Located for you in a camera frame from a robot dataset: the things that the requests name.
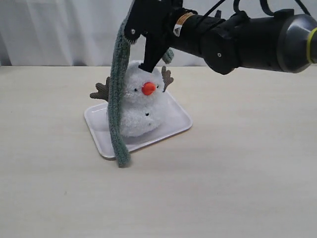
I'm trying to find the white backdrop curtain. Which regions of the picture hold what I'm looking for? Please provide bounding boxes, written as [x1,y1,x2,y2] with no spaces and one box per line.
[0,0,317,67]

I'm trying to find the white rectangular plastic tray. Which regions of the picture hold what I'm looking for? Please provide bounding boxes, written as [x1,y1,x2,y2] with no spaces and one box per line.
[84,91,193,160]

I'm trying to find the green knitted scarf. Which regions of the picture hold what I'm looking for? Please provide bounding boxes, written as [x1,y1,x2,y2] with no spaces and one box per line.
[106,23,175,168]

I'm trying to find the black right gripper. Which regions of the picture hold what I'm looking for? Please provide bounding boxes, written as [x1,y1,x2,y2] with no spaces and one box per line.
[123,0,196,73]

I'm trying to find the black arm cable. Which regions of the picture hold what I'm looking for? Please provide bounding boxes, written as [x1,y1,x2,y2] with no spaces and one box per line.
[202,0,313,19]

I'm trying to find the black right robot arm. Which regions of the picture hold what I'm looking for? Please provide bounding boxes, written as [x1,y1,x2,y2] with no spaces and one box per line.
[122,0,317,75]

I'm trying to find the white plush snowman toy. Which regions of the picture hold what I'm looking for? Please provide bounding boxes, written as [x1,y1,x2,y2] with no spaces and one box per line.
[89,59,174,138]

